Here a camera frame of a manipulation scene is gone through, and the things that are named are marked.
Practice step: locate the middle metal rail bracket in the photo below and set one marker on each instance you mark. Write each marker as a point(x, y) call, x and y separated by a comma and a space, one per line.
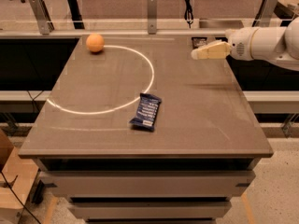
point(152, 16)

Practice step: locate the right metal rail bracket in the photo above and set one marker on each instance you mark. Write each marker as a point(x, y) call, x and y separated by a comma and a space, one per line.
point(265, 13)

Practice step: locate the cardboard box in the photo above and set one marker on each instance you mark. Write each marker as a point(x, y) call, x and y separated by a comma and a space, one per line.
point(16, 180)

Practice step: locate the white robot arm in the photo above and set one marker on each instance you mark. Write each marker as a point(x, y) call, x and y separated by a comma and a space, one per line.
point(276, 45)

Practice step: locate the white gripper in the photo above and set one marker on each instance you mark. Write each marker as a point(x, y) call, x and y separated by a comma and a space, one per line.
point(240, 45)

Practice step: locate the grey cabinet drawer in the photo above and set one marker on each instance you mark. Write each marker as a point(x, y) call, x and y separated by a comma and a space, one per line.
point(163, 210)
point(148, 184)

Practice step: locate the lower grey cabinet drawer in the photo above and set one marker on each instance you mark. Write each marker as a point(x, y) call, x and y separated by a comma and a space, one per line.
point(163, 210)

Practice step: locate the upper grey cabinet drawer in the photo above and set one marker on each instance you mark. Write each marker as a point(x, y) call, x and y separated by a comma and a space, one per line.
point(148, 184)

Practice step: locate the left metal rail bracket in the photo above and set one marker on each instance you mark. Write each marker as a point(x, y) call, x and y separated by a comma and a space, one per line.
point(41, 13)

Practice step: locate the metal rail bracket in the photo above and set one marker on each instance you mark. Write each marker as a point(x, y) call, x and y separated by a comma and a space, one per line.
point(265, 13)
point(41, 13)
point(152, 16)

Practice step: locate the blue snack bar wrapper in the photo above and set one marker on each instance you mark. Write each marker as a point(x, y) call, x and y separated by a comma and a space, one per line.
point(147, 111)

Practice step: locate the black rxbar chocolate bar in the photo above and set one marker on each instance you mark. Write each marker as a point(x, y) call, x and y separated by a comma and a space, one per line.
point(198, 42)

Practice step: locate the orange fruit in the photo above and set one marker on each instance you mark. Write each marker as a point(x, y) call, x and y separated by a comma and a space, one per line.
point(95, 42)

